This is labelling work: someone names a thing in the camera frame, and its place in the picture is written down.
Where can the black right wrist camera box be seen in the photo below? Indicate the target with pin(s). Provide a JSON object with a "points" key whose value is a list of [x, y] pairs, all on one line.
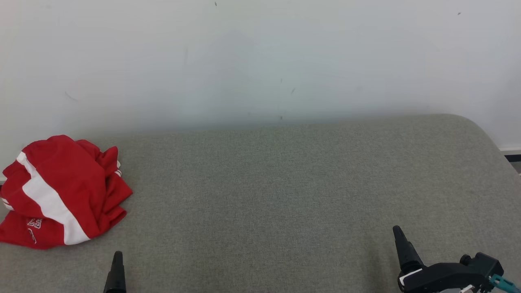
{"points": [[486, 264]]}

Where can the teal right camera connector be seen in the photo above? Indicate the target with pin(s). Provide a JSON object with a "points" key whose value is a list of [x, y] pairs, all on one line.
{"points": [[498, 280]]}

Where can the red basketball jersey number 23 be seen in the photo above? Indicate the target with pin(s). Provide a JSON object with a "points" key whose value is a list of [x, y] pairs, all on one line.
{"points": [[118, 195]]}

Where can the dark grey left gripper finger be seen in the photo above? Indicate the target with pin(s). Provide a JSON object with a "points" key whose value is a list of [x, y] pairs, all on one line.
{"points": [[115, 276]]}

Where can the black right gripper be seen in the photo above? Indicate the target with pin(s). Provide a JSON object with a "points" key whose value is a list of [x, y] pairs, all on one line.
{"points": [[443, 276]]}

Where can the red shorts with white stripe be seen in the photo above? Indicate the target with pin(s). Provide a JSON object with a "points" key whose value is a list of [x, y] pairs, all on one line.
{"points": [[61, 175]]}

